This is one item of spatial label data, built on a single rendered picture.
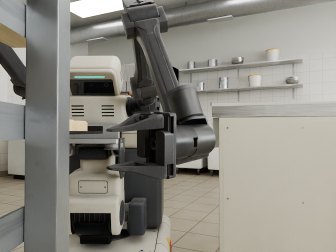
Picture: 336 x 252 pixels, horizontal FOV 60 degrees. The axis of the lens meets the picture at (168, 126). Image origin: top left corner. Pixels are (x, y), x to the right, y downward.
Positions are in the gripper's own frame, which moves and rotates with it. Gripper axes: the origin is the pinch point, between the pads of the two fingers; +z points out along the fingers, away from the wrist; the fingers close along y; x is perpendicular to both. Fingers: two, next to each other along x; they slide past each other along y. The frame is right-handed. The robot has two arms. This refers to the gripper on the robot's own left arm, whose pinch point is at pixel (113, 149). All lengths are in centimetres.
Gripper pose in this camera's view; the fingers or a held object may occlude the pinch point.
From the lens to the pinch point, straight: 41.8
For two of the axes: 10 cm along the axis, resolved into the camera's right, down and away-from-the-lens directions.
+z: -7.3, 0.4, -6.8
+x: -6.8, -0.5, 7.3
